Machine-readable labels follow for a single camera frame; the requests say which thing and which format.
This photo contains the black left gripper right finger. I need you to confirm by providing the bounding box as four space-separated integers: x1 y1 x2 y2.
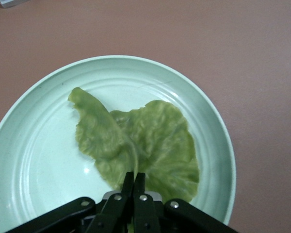
133 172 238 233

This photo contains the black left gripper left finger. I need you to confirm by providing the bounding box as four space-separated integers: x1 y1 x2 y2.
4 171 134 233

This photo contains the green lettuce leaf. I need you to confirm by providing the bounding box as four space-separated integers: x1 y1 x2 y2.
67 87 201 233

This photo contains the pale green plate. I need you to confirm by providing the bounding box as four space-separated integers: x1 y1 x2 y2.
0 54 237 233

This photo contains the white metal mounting bracket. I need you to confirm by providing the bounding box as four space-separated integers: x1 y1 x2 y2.
0 0 30 8

